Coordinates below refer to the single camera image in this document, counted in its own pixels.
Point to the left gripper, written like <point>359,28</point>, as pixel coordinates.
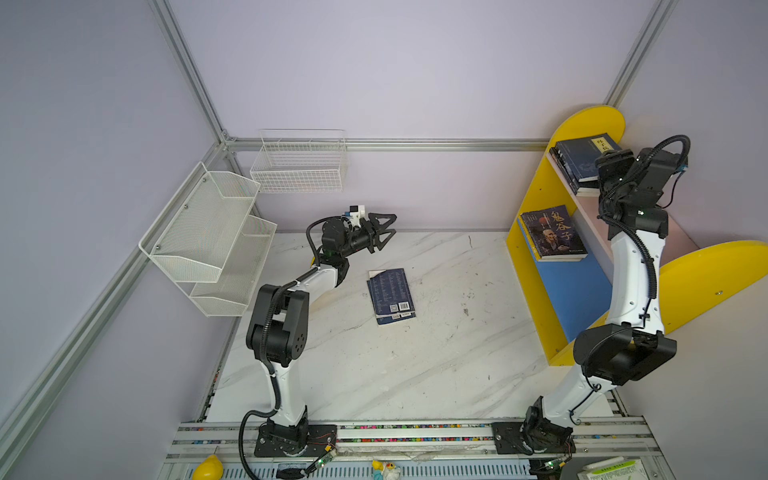
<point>373,236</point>

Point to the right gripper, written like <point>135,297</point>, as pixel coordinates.
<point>612,159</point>

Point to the black book with barcode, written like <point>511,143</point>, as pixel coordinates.
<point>586,189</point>

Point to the blue book front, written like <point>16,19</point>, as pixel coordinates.
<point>579,155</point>

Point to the blue book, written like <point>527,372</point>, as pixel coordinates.
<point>391,296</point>
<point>579,155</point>

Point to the purple old man book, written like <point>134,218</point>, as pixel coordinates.
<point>552,235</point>

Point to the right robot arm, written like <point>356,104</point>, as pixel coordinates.
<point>632,342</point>

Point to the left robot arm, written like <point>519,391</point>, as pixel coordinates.
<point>277,332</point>

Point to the yellow pink blue bookshelf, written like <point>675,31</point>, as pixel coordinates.
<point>565,298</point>

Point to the white mesh two-tier shelf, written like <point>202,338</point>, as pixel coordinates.
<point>209,242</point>

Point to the small yellow duck toy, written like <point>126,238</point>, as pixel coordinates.
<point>385,471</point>

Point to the yellow lemon toy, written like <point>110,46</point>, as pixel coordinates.
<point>210,469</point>

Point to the green white box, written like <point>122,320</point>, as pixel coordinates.
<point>616,468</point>

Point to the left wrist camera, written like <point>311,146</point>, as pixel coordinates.
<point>356,214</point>

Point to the white wire basket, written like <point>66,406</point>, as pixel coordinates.
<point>301,161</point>

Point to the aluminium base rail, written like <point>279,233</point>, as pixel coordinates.
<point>420,449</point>

